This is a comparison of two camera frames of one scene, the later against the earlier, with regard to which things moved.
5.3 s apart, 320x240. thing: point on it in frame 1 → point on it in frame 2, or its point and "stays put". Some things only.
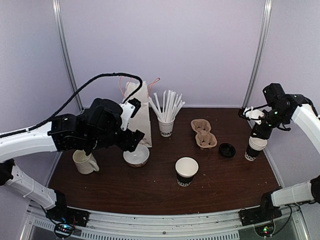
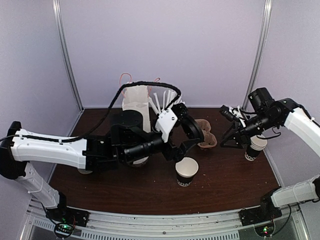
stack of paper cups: (256, 145) stays put
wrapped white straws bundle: (171, 104) stays put
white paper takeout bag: (141, 121) stays put
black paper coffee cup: (186, 167) stays put
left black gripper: (131, 140) → (174, 152)
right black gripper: (262, 134) → (243, 137)
